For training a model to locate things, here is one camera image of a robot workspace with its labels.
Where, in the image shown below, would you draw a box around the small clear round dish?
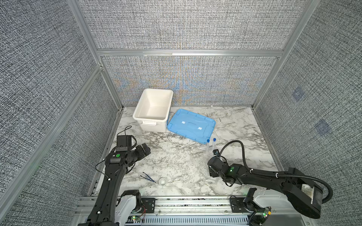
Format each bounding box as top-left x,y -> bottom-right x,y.
158,178 -> 167,186

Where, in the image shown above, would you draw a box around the white plastic bin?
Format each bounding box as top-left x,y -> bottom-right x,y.
133,89 -> 173,133

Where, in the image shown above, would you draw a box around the blue plastic lid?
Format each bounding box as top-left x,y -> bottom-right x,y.
167,109 -> 216,145

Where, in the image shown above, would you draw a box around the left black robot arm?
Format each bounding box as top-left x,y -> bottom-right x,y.
80,135 -> 151,226

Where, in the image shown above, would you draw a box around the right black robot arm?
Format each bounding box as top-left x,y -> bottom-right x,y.
207,140 -> 333,219

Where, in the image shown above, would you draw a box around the blue tweezers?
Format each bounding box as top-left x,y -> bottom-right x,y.
140,172 -> 156,183

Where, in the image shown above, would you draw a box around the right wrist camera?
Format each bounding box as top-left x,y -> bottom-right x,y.
213,149 -> 221,157

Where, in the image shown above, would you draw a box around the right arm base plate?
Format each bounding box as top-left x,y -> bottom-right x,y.
229,196 -> 272,214

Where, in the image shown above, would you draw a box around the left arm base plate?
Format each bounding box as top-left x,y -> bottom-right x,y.
116,195 -> 156,216

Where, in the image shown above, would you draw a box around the aluminium front rail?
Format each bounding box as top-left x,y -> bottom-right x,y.
72,195 -> 317,226

